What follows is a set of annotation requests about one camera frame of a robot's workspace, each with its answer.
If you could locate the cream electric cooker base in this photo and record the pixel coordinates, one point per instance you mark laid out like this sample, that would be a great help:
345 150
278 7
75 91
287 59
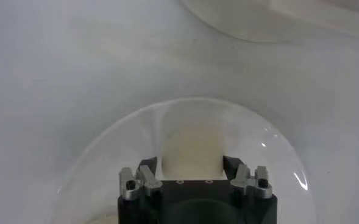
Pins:
273 18

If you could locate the white round plate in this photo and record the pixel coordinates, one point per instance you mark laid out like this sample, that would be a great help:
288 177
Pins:
106 158

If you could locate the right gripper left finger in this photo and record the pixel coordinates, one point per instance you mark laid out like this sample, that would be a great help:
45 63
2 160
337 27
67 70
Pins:
145 179

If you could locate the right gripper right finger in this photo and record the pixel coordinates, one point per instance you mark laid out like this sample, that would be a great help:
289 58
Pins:
243 179

